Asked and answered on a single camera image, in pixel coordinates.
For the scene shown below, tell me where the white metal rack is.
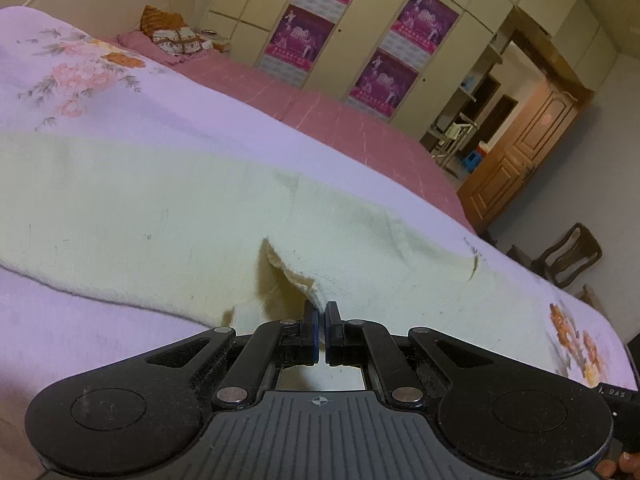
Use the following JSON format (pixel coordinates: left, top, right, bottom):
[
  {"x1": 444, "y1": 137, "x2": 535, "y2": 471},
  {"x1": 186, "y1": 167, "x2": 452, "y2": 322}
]
[{"x1": 422, "y1": 112, "x2": 481, "y2": 168}]

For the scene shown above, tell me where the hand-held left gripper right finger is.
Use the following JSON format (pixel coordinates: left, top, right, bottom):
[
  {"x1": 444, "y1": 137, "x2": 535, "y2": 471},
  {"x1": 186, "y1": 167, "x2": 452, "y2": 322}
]
[{"x1": 325, "y1": 301, "x2": 502, "y2": 414}]

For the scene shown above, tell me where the orange pillow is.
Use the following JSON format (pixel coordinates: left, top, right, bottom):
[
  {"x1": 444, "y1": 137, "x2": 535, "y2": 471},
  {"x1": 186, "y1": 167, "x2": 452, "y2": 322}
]
[{"x1": 140, "y1": 5, "x2": 186, "y2": 36}]

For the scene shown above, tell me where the pink pillow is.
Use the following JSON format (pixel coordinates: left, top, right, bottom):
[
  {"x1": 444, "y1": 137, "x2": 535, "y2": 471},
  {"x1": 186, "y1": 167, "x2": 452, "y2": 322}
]
[{"x1": 117, "y1": 30, "x2": 191, "y2": 68}]

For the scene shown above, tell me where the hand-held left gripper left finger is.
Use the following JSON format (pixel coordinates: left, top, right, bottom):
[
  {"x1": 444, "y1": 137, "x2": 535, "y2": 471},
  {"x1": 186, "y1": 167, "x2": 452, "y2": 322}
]
[{"x1": 144, "y1": 300, "x2": 322, "y2": 411}]

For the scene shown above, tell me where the cream wardrobe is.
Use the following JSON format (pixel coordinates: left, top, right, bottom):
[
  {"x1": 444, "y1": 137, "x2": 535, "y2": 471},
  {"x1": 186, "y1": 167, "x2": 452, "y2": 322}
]
[{"x1": 200, "y1": 0, "x2": 621, "y2": 151}]

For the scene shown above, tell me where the person's right hand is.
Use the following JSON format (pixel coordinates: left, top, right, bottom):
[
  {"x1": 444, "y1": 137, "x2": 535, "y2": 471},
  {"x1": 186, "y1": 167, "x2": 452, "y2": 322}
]
[{"x1": 595, "y1": 450, "x2": 640, "y2": 480}]

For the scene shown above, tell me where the lavender floral blanket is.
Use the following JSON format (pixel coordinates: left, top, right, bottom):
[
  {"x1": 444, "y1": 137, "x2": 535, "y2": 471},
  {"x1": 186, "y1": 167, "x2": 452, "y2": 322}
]
[{"x1": 0, "y1": 6, "x2": 638, "y2": 480}]

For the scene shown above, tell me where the dark wooden chair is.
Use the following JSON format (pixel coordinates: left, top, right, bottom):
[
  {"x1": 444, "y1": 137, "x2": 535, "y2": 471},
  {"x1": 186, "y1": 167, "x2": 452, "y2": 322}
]
[{"x1": 507, "y1": 222, "x2": 603, "y2": 288}]

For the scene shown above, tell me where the bedside table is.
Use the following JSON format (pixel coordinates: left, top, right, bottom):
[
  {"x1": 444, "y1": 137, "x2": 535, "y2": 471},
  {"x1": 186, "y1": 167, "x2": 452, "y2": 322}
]
[{"x1": 200, "y1": 27, "x2": 232, "y2": 54}]

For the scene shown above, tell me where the wooden door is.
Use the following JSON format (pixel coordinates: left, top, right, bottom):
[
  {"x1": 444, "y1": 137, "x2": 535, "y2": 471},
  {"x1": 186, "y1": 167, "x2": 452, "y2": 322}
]
[{"x1": 456, "y1": 79, "x2": 593, "y2": 233}]

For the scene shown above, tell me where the cream knit sweater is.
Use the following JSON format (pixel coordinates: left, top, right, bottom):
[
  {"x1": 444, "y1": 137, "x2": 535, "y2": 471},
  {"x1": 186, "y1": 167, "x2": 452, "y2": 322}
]
[{"x1": 0, "y1": 132, "x2": 561, "y2": 391}]

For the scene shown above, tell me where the white patterned pillow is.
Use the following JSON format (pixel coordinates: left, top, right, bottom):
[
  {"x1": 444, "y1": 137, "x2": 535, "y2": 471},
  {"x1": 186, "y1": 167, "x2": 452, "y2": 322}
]
[{"x1": 150, "y1": 25, "x2": 213, "y2": 56}]

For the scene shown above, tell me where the pink checked bed sheet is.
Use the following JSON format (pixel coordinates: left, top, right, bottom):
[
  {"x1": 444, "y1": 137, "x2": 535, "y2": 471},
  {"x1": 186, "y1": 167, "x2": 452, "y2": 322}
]
[{"x1": 117, "y1": 30, "x2": 478, "y2": 233}]

